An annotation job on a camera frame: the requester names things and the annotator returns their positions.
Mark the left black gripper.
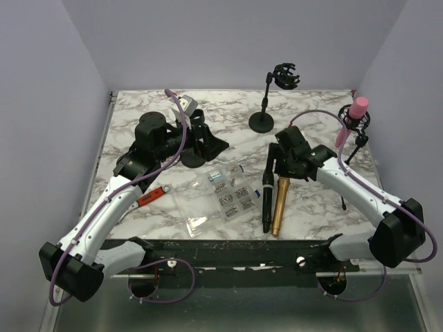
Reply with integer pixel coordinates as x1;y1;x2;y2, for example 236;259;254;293
156;113;229;162

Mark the black microphone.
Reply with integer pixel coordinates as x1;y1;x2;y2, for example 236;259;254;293
262;170;274;234

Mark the black clip microphone stand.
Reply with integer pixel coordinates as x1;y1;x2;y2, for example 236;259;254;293
181;109;208;169

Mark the gold microphone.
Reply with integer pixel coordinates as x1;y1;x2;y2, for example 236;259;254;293
271;176;290;237

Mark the black tripod microphone stand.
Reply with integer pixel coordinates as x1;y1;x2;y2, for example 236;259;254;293
338;104;373;211

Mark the black round-base shock-mount stand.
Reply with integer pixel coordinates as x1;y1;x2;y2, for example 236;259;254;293
248;62;300;133

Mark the pink microphone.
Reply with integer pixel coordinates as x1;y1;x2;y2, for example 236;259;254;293
335;97;370;147

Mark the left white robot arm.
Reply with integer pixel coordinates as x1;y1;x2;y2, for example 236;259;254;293
38;109;229;302

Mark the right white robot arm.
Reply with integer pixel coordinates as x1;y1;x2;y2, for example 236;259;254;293
262;127;425;271

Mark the clear plastic screw organizer box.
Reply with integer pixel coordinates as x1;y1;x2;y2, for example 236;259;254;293
206;163;259;221

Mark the clear plastic bag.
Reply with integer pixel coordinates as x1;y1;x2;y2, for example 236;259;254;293
172;178;226;238

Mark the red adjustable wrench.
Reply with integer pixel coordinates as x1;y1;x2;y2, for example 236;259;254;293
127;185;172;212

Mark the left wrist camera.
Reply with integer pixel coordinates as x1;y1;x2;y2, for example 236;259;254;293
169;95;198;127

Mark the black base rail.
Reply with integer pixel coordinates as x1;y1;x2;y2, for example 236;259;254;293
127;237;359;289

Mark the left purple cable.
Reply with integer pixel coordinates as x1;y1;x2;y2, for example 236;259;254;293
48;89;197;307

